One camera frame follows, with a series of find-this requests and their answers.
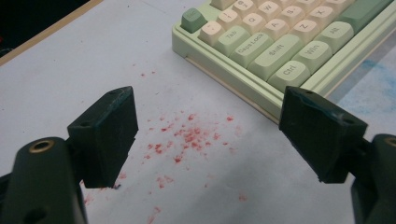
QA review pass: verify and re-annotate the green and cream keyboard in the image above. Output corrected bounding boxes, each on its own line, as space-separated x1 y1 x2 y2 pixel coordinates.
171 0 396 125

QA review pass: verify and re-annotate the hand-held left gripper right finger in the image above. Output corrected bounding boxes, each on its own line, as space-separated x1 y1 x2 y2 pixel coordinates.
278 86 369 184

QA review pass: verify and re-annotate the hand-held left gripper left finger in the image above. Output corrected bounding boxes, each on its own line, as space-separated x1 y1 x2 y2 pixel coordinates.
66 86 139 189

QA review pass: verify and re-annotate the white board sheet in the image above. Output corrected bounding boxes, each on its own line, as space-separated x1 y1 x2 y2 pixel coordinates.
0 0 396 224

